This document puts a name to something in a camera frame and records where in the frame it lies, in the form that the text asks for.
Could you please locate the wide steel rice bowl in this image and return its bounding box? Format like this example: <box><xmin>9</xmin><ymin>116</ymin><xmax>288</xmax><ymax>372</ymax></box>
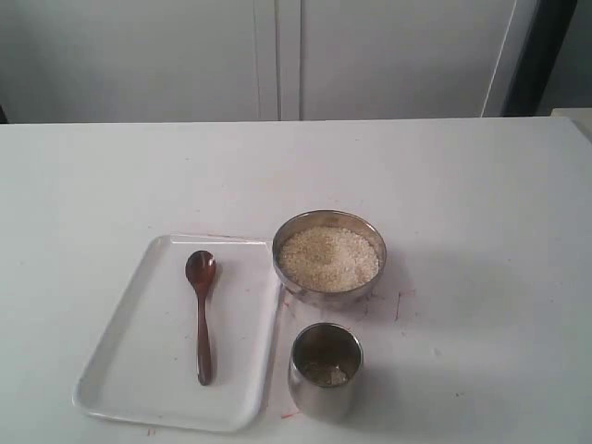
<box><xmin>272</xmin><ymin>209</ymin><xmax>387</xmax><ymax>310</ymax></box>

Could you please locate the white rectangular plastic tray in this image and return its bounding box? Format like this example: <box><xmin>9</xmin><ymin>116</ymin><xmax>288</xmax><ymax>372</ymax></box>
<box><xmin>73</xmin><ymin>235</ymin><xmax>280</xmax><ymax>432</ymax></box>

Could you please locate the white rice in bowl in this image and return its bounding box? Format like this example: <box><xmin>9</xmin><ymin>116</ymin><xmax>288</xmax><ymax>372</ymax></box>
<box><xmin>278</xmin><ymin>227</ymin><xmax>379</xmax><ymax>292</ymax></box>

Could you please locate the steel cup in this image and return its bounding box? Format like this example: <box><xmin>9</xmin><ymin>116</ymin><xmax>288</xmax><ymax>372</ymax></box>
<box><xmin>287</xmin><ymin>322</ymin><xmax>364</xmax><ymax>422</ymax></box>

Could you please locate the brown wooden spoon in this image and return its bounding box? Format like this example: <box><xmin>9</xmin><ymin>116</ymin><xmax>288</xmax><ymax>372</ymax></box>
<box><xmin>185</xmin><ymin>250</ymin><xmax>216</xmax><ymax>386</ymax></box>

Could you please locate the white cabinet behind table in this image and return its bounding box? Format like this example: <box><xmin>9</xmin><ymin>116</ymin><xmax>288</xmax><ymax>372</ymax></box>
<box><xmin>1</xmin><ymin>1</ymin><xmax>537</xmax><ymax>123</ymax></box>

